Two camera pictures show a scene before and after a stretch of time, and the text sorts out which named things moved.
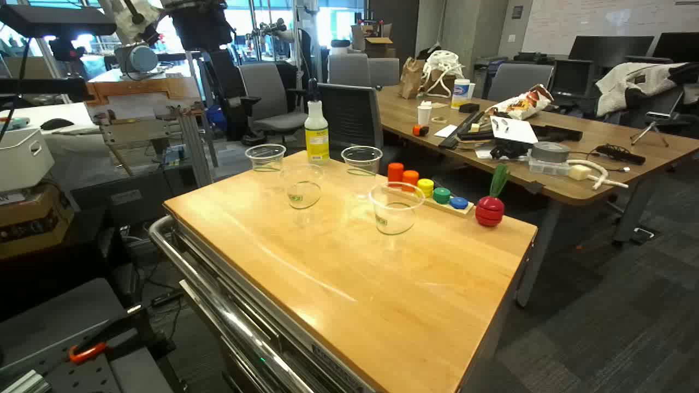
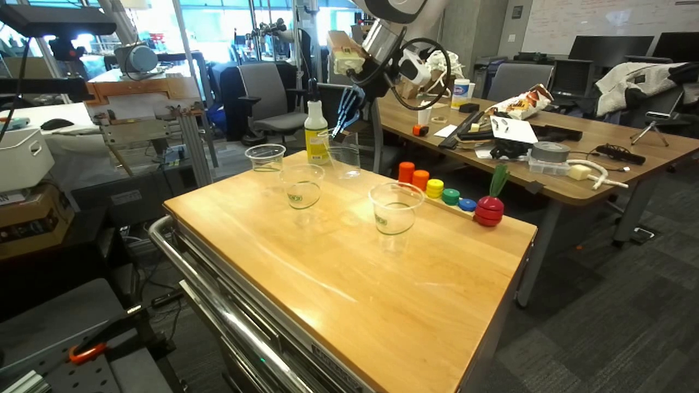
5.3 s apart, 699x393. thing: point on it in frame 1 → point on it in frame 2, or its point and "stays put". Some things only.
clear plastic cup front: (394, 203) stays put
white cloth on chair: (617, 80) stays put
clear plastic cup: (361, 159) → (345, 151)
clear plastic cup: (301, 184) stays put
